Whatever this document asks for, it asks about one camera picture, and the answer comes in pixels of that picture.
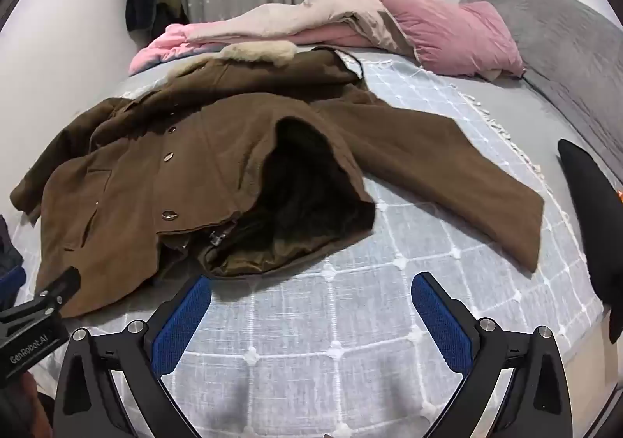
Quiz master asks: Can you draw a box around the pink blanket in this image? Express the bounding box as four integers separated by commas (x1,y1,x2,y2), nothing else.
129,23,371,75

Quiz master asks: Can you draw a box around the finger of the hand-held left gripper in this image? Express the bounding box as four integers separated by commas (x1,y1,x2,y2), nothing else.
0,265,27,311
34,267,81,319

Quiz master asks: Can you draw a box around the brown coat with fur collar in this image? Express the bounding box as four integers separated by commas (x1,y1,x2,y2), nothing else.
10,41,545,319

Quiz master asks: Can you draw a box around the black cloth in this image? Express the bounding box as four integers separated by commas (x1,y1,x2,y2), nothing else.
557,139,623,344

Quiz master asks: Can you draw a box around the black padded jacket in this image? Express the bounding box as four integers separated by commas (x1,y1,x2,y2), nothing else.
0,214,23,273

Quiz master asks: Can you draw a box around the grey pillow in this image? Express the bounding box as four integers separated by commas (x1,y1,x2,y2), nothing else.
460,0,623,171

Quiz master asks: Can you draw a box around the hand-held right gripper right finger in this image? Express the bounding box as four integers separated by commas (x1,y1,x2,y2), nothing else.
411,271,575,438

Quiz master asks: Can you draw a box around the pink pillow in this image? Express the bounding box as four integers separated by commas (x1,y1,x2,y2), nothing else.
377,0,526,79

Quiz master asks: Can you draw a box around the grey bed sheet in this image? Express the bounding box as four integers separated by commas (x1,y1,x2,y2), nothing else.
428,63,611,303

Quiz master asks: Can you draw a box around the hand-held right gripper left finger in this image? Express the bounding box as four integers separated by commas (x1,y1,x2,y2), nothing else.
51,274,213,438

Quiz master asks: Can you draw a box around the beige duvet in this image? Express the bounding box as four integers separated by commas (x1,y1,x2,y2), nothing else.
187,0,446,56

